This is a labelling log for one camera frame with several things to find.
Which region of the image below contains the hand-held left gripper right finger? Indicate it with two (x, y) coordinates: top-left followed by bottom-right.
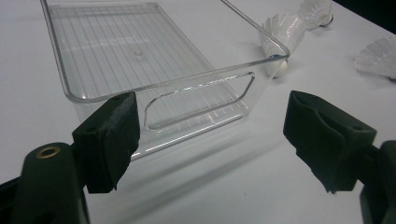
(283, 90), (377, 194)

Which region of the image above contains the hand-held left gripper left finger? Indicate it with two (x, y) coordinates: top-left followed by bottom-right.
(72, 91), (141, 194)

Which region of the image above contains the white feather shuttlecock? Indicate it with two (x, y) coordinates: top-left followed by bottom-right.
(260, 12), (306, 78)
(353, 36), (396, 83)
(297, 0), (334, 32)

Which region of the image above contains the clear plastic storage box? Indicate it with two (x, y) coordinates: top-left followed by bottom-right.
(40, 0), (291, 161)

